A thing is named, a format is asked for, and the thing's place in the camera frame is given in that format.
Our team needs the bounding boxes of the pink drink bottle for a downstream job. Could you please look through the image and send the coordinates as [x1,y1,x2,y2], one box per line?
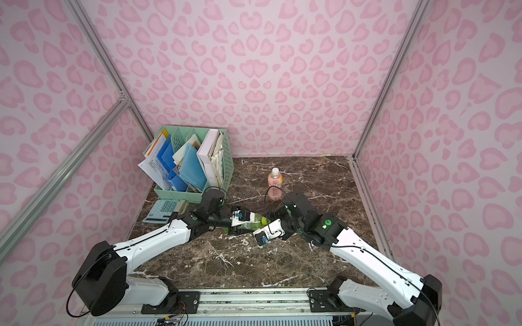
[268,171,283,201]

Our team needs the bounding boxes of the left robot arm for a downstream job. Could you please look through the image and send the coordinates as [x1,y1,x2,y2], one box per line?
[72,189,256,316]

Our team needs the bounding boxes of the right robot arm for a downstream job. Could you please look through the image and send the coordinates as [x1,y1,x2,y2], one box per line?
[261,192,443,325]

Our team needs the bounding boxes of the light blue folder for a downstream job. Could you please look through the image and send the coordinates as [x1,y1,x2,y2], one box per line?
[179,145,207,193]

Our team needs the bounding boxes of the calculator with handset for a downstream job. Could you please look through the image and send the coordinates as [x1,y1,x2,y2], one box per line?
[142,199,188,224]

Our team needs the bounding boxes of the green plastic file crate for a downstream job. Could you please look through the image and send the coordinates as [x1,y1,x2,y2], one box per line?
[154,126,234,203]

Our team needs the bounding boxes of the white books stack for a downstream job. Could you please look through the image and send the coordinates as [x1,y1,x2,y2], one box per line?
[197,129,224,187]

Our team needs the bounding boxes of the white paper sheets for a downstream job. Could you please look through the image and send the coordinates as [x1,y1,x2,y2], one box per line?
[138,133,171,190]

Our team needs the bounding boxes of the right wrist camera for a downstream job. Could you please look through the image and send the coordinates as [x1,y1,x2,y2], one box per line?
[253,219,285,247]

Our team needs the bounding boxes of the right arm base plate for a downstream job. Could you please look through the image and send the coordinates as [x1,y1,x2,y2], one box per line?
[307,287,362,315]

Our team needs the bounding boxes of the aluminium mounting rail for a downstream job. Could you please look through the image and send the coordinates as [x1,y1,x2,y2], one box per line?
[89,280,404,320]

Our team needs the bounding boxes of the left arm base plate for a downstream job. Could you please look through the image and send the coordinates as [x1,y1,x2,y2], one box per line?
[141,290,201,315]

